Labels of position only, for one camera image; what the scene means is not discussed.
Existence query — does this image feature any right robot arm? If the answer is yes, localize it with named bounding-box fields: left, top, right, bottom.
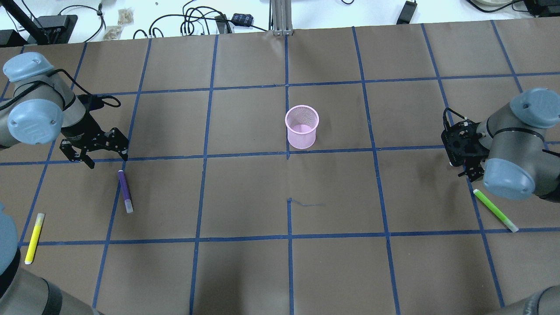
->
left=441, top=87, right=560, bottom=203

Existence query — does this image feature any pink mesh cup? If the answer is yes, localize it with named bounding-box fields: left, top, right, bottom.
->
left=284, top=105, right=320, bottom=150

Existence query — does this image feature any green pen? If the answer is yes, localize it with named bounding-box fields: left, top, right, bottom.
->
left=472, top=189, right=519, bottom=233

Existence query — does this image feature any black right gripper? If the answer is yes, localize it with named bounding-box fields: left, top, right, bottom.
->
left=441, top=120, right=490, bottom=182

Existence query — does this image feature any aluminium frame post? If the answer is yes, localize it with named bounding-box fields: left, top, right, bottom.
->
left=269, top=0, right=294, bottom=36

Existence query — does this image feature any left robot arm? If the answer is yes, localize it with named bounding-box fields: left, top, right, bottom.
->
left=0, top=52, right=129, bottom=169

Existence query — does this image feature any black power adapter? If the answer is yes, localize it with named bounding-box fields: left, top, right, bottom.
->
left=396, top=0, right=417, bottom=25

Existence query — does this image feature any purple pen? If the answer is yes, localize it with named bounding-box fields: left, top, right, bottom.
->
left=117, top=170, right=133, bottom=214

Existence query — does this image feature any yellow pen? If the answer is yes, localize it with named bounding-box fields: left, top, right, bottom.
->
left=24, top=213, right=45, bottom=265

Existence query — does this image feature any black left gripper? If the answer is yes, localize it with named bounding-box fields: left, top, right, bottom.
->
left=59, top=94, right=129, bottom=169

